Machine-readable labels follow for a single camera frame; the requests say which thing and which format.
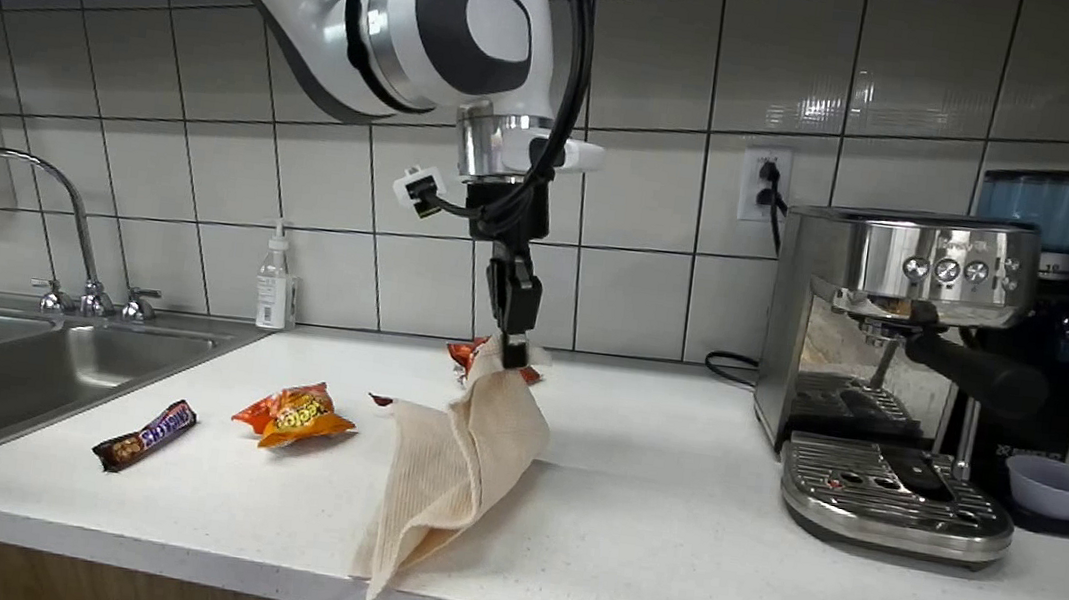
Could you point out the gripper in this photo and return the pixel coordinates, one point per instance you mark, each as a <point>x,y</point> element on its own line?
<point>515,219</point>

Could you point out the beige cloth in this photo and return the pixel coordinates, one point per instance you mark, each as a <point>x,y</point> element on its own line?
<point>457,452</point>

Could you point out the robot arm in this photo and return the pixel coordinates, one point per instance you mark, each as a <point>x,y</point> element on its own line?
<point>327,5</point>

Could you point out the red snack bag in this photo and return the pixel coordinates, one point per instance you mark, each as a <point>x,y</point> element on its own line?
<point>465,353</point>

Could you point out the clear pump bottle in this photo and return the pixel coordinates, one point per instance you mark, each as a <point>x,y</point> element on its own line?
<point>275,286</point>

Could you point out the orange snack bag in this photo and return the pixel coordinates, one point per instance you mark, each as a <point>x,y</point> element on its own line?
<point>295,414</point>

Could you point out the tap lever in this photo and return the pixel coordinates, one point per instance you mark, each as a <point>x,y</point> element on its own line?
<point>52,295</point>
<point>140,303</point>

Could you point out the steel espresso machine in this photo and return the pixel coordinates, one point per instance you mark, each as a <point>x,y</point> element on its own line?
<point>900,271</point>

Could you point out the brown candy bar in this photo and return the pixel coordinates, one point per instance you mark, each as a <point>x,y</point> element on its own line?
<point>145,435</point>

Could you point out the chrome tap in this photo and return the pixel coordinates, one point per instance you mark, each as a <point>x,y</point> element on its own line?
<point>76,213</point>

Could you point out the steel sink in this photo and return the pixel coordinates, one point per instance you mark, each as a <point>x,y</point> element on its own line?
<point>3,370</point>

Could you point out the small pale cup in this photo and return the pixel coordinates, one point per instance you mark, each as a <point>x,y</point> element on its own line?
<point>1051,490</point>

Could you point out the white wall socket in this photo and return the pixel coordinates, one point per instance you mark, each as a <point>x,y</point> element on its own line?
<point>752,199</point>

